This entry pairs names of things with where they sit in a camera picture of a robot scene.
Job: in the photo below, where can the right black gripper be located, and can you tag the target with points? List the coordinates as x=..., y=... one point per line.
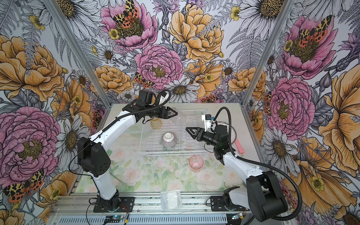
x=199, y=132

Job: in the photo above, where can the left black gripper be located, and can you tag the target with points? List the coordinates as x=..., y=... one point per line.
x=166, y=115

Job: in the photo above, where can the yellow glass tumbler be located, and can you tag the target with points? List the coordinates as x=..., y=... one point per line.
x=156, y=123

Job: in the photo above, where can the striped ceramic bowl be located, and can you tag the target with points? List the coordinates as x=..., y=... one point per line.
x=169, y=140

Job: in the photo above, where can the pink glass tumbler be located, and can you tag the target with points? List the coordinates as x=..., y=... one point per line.
x=196, y=163

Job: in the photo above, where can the clear glass tumbler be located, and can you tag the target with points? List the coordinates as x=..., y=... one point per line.
x=180, y=118

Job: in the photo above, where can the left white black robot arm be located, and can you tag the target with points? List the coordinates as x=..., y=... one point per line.
x=92, y=151

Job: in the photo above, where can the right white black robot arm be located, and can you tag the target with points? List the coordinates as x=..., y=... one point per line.
x=247, y=174

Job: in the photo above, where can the pink flat object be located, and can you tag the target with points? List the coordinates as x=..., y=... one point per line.
x=239, y=147

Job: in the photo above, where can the clear plastic bag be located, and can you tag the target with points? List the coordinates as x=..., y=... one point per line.
x=171, y=200

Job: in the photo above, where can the green circuit board right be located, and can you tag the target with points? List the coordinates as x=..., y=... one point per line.
x=237, y=216

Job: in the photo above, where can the green circuit board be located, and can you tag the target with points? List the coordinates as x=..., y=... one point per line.
x=114, y=219
x=237, y=216

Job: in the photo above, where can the green circuit board left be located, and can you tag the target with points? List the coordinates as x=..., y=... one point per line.
x=114, y=219

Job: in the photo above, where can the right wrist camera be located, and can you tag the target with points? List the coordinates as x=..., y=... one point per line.
x=208, y=122

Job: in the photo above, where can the white wire dish rack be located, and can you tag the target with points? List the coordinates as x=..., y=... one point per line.
x=151, y=139

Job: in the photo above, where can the aluminium front rail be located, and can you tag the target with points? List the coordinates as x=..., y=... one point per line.
x=146, y=204

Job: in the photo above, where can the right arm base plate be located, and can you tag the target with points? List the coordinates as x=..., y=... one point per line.
x=218, y=204

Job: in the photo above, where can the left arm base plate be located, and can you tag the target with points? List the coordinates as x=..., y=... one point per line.
x=117, y=204

